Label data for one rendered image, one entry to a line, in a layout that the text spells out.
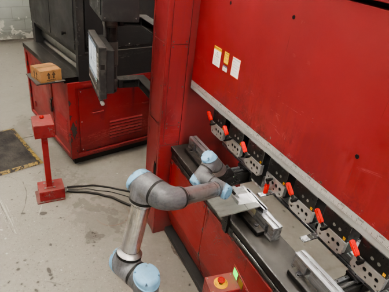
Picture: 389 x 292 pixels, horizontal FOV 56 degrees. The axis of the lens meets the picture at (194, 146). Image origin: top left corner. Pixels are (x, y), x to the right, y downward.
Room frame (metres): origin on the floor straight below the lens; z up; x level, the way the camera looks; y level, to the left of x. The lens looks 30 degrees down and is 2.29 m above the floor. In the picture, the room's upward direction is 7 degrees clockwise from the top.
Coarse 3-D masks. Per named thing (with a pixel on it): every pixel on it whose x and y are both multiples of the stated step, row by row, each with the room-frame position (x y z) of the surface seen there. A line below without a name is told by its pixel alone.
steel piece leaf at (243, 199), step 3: (240, 195) 1.71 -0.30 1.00; (243, 195) 1.72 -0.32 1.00; (246, 195) 1.72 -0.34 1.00; (234, 198) 1.66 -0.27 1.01; (237, 198) 1.68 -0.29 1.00; (240, 198) 1.69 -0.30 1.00; (243, 198) 1.69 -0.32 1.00; (246, 198) 1.69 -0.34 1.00; (249, 198) 1.70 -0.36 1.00; (237, 201) 1.63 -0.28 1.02; (240, 201) 1.66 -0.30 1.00; (243, 201) 1.66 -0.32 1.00; (246, 201) 1.67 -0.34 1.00; (249, 201) 1.67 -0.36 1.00; (237, 204) 1.63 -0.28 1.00; (240, 204) 1.63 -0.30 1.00
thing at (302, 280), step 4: (292, 268) 1.30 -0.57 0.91; (296, 268) 1.30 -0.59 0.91; (288, 272) 1.28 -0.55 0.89; (292, 272) 1.27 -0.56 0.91; (292, 276) 1.26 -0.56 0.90; (296, 276) 1.25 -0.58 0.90; (304, 276) 1.26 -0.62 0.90; (296, 280) 1.23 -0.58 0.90; (300, 280) 1.23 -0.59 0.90; (304, 280) 1.23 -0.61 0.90; (308, 280) 1.24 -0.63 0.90; (296, 284) 1.23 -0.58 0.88; (300, 284) 1.21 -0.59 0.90; (304, 284) 1.21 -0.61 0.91; (308, 284) 1.21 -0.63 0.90; (300, 288) 1.20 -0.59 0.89; (304, 288) 1.19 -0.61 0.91; (308, 288) 1.19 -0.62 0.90; (312, 288) 1.19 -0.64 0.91
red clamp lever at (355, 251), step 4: (352, 240) 1.10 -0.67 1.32; (352, 244) 1.09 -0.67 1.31; (356, 244) 1.09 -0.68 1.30; (352, 248) 1.08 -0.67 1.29; (356, 248) 1.08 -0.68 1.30; (356, 252) 1.07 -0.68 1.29; (356, 256) 1.06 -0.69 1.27; (360, 260) 1.05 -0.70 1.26; (364, 260) 1.06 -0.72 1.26; (360, 264) 1.04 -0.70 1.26
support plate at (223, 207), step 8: (240, 192) 1.74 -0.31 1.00; (208, 200) 1.63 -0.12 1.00; (216, 200) 1.64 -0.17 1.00; (224, 200) 1.65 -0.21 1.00; (232, 200) 1.66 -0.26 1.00; (216, 208) 1.57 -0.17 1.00; (224, 208) 1.58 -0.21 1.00; (232, 208) 1.59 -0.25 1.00; (240, 208) 1.60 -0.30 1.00; (248, 208) 1.61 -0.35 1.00; (224, 216) 1.52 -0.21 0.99
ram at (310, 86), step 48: (240, 0) 2.06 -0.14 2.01; (288, 0) 1.74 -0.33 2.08; (336, 0) 1.51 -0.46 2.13; (240, 48) 2.00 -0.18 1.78; (288, 48) 1.68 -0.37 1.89; (336, 48) 1.45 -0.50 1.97; (384, 48) 1.28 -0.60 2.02; (240, 96) 1.93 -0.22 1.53; (288, 96) 1.61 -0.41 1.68; (336, 96) 1.39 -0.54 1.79; (384, 96) 1.22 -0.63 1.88; (288, 144) 1.54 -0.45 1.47; (336, 144) 1.32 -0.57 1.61; (384, 144) 1.16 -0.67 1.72; (336, 192) 1.26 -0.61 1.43; (384, 192) 1.10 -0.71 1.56
